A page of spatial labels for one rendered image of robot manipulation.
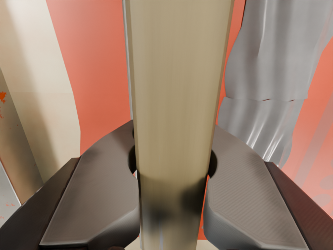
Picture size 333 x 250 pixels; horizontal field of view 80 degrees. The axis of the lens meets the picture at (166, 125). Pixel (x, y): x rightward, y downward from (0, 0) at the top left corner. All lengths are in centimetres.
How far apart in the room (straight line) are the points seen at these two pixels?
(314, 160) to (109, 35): 23
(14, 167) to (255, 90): 22
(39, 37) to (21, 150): 10
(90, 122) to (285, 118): 17
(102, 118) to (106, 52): 6
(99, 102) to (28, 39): 7
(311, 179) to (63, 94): 26
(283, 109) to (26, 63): 21
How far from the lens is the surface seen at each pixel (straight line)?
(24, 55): 20
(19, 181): 24
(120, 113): 19
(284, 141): 22
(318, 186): 29
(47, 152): 24
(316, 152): 25
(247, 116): 19
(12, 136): 22
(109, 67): 17
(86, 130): 20
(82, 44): 18
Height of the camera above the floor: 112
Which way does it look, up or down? 61 degrees down
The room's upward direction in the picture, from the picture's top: 179 degrees counter-clockwise
